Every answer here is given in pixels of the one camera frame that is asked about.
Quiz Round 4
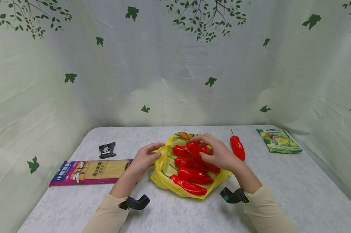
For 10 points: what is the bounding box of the person's right hand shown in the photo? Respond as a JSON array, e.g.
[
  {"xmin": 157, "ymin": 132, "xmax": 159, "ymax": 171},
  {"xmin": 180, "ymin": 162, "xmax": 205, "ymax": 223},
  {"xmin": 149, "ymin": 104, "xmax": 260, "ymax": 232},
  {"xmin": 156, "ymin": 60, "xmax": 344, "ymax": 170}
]
[{"xmin": 190, "ymin": 133, "xmax": 240, "ymax": 172}]

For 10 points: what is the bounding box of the person's left hand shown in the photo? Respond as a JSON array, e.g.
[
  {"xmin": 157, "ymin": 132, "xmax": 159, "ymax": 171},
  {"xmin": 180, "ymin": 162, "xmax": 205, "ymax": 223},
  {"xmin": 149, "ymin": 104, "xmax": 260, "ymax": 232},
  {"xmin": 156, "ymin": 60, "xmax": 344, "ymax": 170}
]
[{"xmin": 126, "ymin": 142, "xmax": 166, "ymax": 182}]

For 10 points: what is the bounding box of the red chili pepper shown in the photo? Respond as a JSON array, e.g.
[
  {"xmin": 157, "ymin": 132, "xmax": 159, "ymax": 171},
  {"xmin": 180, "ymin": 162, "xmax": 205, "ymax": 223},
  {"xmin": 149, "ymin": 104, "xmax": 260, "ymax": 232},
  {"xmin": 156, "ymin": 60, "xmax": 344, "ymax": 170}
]
[
  {"xmin": 169, "ymin": 163, "xmax": 214, "ymax": 185},
  {"xmin": 162, "ymin": 170, "xmax": 208, "ymax": 196},
  {"xmin": 230, "ymin": 129, "xmax": 246, "ymax": 161},
  {"xmin": 167, "ymin": 155, "xmax": 208, "ymax": 172},
  {"xmin": 172, "ymin": 145, "xmax": 193, "ymax": 159},
  {"xmin": 186, "ymin": 141, "xmax": 221, "ymax": 174}
]

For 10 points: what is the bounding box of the yellow plastic bag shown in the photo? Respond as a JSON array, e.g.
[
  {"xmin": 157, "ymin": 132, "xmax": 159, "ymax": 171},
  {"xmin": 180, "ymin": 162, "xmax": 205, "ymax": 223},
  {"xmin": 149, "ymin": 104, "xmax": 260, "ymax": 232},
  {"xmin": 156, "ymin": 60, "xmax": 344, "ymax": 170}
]
[{"xmin": 149, "ymin": 132, "xmax": 233, "ymax": 200}]

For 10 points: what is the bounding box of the person's left forearm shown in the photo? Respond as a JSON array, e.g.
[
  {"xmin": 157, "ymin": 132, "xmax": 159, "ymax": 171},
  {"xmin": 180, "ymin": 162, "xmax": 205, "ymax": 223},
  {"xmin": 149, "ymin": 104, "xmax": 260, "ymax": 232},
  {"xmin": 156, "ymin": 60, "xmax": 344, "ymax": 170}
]
[{"xmin": 82, "ymin": 174, "xmax": 138, "ymax": 233}]

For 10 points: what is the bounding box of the person's right forearm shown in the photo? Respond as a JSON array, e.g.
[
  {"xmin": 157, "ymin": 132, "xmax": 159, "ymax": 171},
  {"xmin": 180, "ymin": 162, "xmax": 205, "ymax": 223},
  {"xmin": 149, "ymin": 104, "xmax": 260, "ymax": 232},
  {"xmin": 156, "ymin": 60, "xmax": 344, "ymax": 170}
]
[{"xmin": 232, "ymin": 162, "xmax": 299, "ymax": 233}]

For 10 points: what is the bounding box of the small black packet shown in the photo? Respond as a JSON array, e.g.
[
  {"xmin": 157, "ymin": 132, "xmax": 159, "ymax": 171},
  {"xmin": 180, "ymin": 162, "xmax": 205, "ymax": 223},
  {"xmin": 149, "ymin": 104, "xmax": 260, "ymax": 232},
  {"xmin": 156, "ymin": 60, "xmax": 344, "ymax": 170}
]
[{"xmin": 98, "ymin": 141, "xmax": 117, "ymax": 159}]

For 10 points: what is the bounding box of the black wrist band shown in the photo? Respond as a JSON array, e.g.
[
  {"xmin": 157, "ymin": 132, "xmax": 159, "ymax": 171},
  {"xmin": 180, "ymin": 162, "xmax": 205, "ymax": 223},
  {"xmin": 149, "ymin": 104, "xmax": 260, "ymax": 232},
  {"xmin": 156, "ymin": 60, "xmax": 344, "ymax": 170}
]
[
  {"xmin": 219, "ymin": 187, "xmax": 250, "ymax": 204},
  {"xmin": 119, "ymin": 194, "xmax": 150, "ymax": 211}
]

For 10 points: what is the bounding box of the long purple pasta packet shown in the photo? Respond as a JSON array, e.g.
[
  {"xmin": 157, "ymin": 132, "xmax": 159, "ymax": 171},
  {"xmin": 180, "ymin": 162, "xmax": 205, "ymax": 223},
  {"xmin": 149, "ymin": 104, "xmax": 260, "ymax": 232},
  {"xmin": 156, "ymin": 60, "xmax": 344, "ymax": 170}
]
[{"xmin": 49, "ymin": 159, "xmax": 134, "ymax": 187}]

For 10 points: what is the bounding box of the green snack packet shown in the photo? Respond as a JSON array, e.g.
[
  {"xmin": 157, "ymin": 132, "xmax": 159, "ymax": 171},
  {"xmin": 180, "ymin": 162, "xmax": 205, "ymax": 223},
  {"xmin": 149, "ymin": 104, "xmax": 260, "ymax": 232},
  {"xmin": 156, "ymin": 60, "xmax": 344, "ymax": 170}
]
[{"xmin": 256, "ymin": 128, "xmax": 303, "ymax": 154}]

